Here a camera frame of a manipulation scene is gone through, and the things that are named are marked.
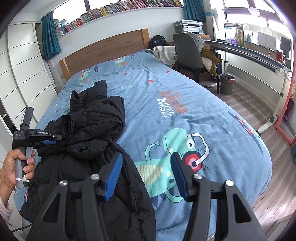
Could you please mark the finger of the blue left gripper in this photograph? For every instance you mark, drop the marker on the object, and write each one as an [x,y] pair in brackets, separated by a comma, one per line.
[49,142]

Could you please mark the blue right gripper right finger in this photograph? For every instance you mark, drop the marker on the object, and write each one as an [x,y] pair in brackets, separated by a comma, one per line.
[179,169]

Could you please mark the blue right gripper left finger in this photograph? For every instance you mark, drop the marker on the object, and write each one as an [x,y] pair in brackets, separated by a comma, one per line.
[111,175]

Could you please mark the black puffer coat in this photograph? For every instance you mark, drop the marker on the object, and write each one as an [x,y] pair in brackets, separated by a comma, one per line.
[89,134]

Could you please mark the left hand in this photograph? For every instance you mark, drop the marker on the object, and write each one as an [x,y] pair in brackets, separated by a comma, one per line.
[9,171]

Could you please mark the blue dinosaur bed cover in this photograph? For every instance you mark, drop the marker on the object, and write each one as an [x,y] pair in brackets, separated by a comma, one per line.
[166,112]

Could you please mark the white wardrobe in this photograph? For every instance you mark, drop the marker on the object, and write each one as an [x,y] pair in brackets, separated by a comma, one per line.
[25,82]

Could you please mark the grey waste bin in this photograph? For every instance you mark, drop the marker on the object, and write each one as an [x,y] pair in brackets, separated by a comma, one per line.
[227,83]

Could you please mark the teal curtain left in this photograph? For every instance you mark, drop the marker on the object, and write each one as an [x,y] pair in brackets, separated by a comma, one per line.
[51,45]

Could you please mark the teal curtain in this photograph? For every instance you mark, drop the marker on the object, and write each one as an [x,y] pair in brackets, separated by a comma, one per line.
[51,45]
[194,10]

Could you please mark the cream cloth on bed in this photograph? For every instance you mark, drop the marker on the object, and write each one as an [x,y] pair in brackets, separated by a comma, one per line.
[165,54]

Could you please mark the brown jacket on chair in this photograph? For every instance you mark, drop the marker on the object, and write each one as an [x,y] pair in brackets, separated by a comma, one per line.
[210,60]

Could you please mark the grey desk chair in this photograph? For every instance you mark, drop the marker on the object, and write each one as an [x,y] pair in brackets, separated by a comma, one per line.
[188,47]

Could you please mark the row of books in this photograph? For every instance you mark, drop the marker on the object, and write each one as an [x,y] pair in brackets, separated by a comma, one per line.
[73,14]

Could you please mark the black backpack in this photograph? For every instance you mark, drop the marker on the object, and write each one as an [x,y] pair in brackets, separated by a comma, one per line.
[157,41]

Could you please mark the wooden headboard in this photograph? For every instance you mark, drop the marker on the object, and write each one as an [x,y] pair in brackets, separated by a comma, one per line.
[105,50]

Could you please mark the white printer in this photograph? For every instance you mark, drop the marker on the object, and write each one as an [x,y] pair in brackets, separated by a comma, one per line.
[188,26]

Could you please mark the long white desk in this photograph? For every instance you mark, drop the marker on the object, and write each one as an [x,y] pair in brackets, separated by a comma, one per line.
[261,75]

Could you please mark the teal curtain right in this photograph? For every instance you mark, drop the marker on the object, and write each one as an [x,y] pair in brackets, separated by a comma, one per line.
[194,10]

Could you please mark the computer monitor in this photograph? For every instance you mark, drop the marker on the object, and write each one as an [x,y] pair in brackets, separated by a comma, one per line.
[285,46]

